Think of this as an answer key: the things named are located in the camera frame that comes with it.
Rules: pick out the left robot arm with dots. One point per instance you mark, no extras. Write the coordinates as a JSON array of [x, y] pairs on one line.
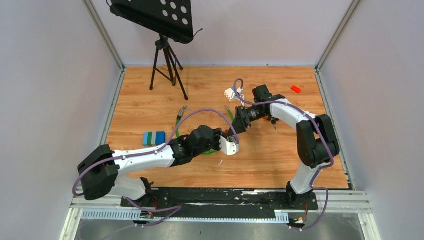
[[104, 171]]

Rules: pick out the black perforated stand tray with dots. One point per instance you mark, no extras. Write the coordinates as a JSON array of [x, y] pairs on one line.
[[170, 18]]

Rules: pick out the green cable lock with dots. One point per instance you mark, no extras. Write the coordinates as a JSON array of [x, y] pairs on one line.
[[180, 116]]

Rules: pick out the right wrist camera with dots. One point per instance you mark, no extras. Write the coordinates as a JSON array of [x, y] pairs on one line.
[[240, 96]]

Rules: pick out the white and blue toy brick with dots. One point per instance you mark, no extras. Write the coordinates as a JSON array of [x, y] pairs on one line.
[[230, 94]]

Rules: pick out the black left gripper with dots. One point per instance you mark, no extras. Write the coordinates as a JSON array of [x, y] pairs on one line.
[[218, 133]]

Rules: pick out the small red brick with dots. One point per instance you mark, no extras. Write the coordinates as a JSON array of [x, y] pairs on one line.
[[296, 89]]

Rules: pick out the black-headed key bunch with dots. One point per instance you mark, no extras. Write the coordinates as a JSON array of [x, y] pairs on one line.
[[274, 122]]

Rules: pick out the white slotted cable duct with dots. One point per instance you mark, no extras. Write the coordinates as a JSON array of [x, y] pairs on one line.
[[136, 215]]

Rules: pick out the blue green striped block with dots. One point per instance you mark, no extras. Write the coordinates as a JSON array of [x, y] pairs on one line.
[[153, 138]]

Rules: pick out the small silver keys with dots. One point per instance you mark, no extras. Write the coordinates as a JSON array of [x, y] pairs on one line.
[[186, 108]]

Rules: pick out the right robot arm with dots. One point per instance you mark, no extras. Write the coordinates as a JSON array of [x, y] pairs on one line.
[[317, 144]]

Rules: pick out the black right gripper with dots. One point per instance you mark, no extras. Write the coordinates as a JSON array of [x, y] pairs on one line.
[[241, 122]]

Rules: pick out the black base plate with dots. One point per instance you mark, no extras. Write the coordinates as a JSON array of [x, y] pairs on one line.
[[223, 202]]

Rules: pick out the black tripod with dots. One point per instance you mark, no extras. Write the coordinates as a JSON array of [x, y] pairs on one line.
[[172, 64]]

